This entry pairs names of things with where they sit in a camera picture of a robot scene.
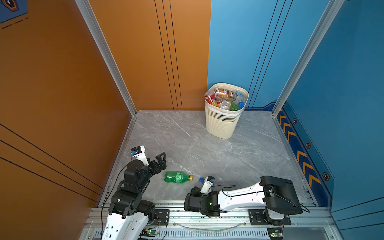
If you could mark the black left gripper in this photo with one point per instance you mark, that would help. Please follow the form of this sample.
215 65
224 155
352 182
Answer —
161 164

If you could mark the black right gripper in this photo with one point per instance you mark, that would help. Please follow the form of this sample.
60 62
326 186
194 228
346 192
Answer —
193 193

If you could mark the large green Sprite bottle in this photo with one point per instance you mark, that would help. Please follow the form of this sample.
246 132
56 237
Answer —
177 177

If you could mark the small green Sprite bottle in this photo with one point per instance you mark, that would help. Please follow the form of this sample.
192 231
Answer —
234 107

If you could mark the clear bottle red label yellow cap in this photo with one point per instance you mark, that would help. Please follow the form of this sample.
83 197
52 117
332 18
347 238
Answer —
224 104

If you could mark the brown Nescafe bottle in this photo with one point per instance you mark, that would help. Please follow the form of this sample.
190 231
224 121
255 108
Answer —
223 93

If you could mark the pale blue label bottle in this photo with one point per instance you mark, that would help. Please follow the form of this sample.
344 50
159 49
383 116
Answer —
239 99

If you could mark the clear bottle blue cap front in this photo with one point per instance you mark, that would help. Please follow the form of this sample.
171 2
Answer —
200 183

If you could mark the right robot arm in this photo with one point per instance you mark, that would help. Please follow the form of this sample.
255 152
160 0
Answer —
276 196

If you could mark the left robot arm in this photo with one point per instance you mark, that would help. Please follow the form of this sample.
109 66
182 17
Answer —
128 212

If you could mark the left circuit board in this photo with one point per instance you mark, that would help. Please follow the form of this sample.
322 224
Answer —
150 233

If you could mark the circuit board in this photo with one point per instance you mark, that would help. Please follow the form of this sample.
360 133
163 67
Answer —
275 234
150 233

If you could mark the right circuit board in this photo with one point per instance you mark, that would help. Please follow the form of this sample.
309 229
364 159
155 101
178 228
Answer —
275 234

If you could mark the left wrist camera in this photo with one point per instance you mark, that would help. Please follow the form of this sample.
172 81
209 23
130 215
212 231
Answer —
138 153

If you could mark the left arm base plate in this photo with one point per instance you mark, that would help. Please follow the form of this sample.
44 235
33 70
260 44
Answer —
161 218

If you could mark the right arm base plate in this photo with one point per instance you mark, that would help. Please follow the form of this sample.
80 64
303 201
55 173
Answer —
264 217

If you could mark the aluminium front rail frame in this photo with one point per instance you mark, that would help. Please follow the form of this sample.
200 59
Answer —
317 224

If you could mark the left aluminium corner post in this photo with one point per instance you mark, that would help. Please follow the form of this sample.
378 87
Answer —
101 42

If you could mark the aluminium corner post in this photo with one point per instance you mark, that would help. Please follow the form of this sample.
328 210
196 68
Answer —
101 42
318 34

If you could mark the right aluminium corner post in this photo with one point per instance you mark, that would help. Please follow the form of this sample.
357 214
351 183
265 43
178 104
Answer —
318 34

